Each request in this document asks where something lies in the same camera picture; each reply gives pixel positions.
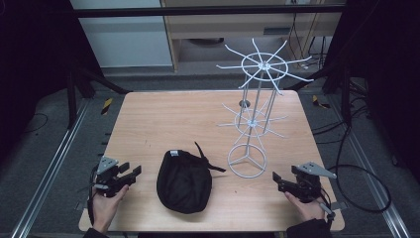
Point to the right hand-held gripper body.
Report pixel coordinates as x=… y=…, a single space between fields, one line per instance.
x=308 y=186

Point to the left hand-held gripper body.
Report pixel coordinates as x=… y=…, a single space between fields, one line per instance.
x=109 y=181

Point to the person's right hand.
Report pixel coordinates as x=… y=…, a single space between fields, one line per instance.
x=308 y=211

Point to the person's left hand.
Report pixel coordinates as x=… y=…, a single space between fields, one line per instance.
x=104 y=211

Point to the black cap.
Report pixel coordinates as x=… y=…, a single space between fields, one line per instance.
x=185 y=185

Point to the yellow black tape strip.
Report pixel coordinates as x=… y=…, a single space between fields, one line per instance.
x=318 y=102
x=106 y=106

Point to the black metal stand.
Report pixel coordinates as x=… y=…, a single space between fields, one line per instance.
x=345 y=99
x=71 y=99

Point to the white cabinet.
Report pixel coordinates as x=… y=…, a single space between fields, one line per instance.
x=125 y=39

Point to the black curtain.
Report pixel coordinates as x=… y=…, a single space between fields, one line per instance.
x=33 y=59
x=386 y=66

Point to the light wooden desk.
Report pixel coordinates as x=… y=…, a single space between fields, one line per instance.
x=231 y=28

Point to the grey metal bracket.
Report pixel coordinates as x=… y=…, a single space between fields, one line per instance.
x=335 y=206
x=80 y=206

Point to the aluminium floor rail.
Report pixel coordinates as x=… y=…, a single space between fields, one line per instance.
x=373 y=185
x=49 y=172

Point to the black horizontal frame bar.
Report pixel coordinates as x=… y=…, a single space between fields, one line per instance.
x=198 y=11

